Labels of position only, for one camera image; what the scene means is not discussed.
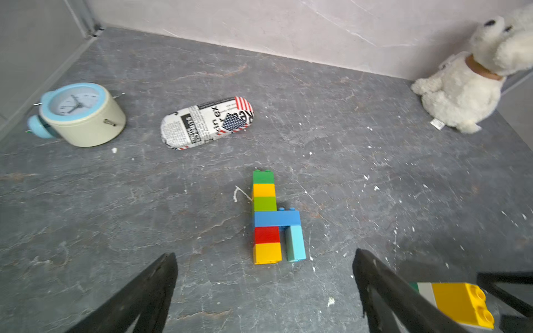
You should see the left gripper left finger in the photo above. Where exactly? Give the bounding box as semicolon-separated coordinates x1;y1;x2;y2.
68;253;178;332

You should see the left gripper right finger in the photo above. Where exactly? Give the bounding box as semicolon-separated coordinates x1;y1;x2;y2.
353;248;466;332

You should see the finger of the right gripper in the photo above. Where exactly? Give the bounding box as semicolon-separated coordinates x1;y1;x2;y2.
476;271;532;319

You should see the yellow stepped lego brick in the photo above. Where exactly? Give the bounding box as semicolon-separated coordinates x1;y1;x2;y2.
432;282;495;330

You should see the light green lego brick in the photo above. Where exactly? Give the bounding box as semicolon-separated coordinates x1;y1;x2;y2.
253;196;278;212

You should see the blue long lego brick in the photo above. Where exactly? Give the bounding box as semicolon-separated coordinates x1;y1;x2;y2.
253;208;301;228

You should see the dark green lego brick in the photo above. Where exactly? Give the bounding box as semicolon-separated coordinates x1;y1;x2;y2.
253;169;275;185

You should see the white long lego brick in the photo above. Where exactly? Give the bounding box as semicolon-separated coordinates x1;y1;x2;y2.
416;282;437;307

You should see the small yellow lego brick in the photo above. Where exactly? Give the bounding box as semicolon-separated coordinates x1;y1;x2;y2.
253;242;283;265

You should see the cyan lego brick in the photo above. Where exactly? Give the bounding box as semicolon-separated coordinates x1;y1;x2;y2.
285;226;307;262

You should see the red lego brick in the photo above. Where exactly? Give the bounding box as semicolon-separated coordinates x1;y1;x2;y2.
253;226;280;244

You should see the orange-yellow lego brick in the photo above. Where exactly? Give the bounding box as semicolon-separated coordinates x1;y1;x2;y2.
253;183;276;198

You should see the small toy car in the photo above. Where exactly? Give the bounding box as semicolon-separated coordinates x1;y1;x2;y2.
160;97;255;151

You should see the white plush toy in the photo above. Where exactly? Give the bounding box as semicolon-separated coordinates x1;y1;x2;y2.
411;4;532;134

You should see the tape roll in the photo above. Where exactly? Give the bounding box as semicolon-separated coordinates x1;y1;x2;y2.
27;83;126;148

